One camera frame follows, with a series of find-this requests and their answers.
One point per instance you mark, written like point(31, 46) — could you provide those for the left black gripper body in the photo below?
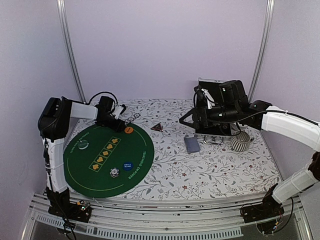
point(115, 127)

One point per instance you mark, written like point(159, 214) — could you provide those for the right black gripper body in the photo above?
point(230, 115)

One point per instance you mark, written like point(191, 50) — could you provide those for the orange big blind button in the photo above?
point(128, 130)

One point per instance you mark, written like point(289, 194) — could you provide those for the blue playing card deck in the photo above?
point(192, 145)

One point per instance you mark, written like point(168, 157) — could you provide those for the clear dealer button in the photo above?
point(83, 144)

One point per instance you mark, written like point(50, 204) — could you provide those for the blue small blind button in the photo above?
point(128, 166)

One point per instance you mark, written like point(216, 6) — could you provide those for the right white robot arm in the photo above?
point(295, 129)

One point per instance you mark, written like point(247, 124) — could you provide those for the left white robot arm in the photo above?
point(53, 125)

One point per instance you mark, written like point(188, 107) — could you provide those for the aluminium poker chip case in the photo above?
point(217, 120)

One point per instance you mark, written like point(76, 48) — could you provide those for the striped ceramic mug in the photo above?
point(241, 141)

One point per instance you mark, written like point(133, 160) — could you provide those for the black red triangular plaque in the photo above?
point(157, 127)

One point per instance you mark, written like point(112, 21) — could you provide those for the round green poker mat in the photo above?
point(87, 171)

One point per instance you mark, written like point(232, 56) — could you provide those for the floral white tablecloth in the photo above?
point(216, 171)

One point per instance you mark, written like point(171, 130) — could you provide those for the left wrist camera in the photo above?
point(119, 109)

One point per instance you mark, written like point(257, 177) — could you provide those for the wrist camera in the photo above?
point(119, 109)
point(204, 98)

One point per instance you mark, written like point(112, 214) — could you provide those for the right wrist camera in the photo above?
point(204, 98)

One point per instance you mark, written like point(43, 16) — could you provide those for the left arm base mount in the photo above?
point(71, 211)

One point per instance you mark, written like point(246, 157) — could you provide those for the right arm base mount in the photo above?
point(258, 212)

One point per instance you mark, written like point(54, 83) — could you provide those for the front aluminium rail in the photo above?
point(202, 219)

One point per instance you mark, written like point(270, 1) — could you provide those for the left aluminium frame post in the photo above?
point(62, 13)

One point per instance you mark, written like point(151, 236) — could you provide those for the aluminium frame post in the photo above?
point(62, 13)
point(266, 29)

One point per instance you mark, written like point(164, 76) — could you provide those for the right aluminium frame post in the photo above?
point(266, 29)

